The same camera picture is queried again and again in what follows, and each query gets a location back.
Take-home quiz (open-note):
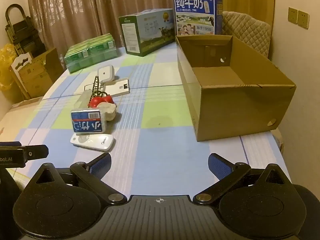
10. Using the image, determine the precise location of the beige wall socket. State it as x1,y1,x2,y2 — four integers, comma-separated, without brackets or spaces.
297,10,310,29
288,7,298,25

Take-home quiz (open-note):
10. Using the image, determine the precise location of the brown cardboard carton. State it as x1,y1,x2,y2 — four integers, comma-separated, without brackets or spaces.
10,47,64,99

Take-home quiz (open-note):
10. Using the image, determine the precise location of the white remote control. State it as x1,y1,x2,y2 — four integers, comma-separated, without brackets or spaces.
70,133,116,152

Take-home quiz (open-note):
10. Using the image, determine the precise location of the white square night light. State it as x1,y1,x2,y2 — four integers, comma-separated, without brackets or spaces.
96,65,115,83

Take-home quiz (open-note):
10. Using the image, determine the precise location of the green and white milk box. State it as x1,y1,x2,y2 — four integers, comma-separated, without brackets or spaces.
118,9,176,57

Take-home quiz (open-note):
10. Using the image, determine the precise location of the black folding hand truck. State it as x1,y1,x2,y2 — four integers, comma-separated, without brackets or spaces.
5,4,47,55

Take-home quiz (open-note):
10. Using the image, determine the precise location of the green shrink-wrapped carton pack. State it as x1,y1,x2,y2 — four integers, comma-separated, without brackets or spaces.
63,33,119,74

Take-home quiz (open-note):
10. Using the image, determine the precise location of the brown curtain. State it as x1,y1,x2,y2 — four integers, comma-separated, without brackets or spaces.
25,0,180,63

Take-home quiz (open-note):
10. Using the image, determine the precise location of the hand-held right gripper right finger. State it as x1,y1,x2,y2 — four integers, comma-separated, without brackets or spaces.
193,153,293,205

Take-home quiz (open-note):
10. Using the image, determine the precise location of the beige quilted chair cover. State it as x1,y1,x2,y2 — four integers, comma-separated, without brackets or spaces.
222,11,272,59

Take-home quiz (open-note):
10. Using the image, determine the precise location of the brown cardboard box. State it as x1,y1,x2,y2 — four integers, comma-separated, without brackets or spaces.
175,34,297,142

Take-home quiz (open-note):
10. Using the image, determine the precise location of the red figurine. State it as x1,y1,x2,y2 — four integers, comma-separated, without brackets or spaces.
89,94,115,109

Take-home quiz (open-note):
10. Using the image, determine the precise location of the blue milk carton box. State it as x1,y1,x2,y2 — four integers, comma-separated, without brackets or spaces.
174,0,223,36

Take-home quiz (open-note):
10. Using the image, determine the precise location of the yellow plastic bag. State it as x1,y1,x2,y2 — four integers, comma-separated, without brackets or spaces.
0,44,19,92

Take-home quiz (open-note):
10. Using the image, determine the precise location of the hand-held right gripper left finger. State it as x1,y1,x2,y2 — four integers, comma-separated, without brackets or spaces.
25,152,128,205

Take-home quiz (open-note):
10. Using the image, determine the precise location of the checked tablecloth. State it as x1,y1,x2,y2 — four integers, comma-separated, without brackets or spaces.
0,41,283,205

